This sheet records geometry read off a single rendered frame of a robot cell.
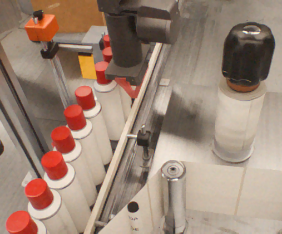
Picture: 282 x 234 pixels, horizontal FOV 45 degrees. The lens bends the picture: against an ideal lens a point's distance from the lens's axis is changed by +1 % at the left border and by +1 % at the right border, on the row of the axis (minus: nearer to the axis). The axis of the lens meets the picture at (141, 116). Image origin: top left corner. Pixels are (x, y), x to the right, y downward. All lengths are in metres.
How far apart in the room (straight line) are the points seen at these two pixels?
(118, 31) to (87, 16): 0.64
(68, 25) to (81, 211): 0.78
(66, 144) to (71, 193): 0.08
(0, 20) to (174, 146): 0.49
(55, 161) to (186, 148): 0.34
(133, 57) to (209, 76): 0.46
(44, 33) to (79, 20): 0.62
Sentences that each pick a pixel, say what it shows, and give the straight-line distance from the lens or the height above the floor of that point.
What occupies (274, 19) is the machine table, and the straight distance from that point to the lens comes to 1.33.
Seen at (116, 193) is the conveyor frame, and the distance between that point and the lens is 0.73.
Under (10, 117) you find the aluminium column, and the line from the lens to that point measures 0.69.
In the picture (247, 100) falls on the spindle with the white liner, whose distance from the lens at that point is 0.63.
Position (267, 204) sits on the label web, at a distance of 0.62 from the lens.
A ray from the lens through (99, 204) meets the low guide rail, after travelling 0.67.
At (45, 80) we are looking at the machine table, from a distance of 1.12.
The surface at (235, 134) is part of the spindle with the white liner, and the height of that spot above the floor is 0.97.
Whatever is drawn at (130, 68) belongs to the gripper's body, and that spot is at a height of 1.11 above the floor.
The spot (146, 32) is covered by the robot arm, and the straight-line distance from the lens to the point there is 0.57.
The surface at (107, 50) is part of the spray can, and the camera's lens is 0.72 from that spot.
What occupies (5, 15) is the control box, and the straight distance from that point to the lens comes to 0.43.
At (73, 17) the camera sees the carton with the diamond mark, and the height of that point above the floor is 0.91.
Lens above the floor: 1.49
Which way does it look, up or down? 46 degrees down
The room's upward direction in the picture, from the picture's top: 7 degrees counter-clockwise
